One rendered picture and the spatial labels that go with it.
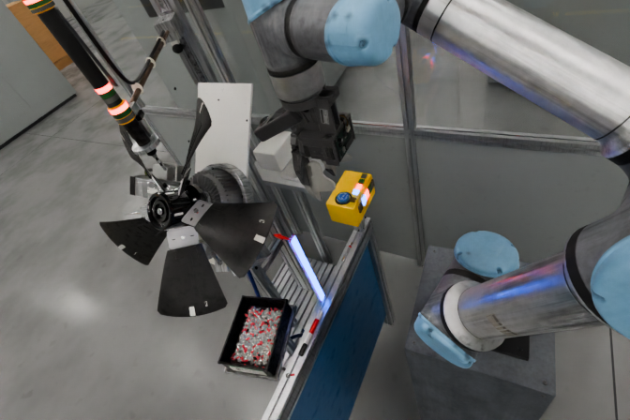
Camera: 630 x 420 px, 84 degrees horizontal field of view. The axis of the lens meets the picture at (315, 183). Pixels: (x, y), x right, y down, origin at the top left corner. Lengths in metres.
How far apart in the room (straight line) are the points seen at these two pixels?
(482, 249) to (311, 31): 0.54
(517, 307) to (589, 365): 1.55
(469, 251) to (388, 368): 1.29
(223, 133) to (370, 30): 1.02
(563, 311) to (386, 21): 0.37
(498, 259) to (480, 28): 0.45
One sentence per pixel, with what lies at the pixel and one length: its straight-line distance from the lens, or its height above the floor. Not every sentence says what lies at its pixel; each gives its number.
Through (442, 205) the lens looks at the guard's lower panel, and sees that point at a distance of 1.72.
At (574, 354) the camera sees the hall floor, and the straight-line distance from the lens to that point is 2.09.
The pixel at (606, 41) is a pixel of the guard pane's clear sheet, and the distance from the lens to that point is 1.24.
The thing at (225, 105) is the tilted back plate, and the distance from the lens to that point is 1.34.
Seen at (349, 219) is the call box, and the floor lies 1.01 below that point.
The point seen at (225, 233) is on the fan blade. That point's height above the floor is 1.17.
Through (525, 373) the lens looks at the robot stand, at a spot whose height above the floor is 1.00.
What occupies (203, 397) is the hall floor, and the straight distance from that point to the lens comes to 2.25.
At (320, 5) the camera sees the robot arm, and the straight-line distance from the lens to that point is 0.41.
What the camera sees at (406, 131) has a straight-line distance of 1.45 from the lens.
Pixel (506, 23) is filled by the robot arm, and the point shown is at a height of 1.69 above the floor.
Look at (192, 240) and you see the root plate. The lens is 1.21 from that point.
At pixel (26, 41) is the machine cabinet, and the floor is 0.95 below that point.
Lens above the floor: 1.88
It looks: 42 degrees down
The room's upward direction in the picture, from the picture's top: 20 degrees counter-clockwise
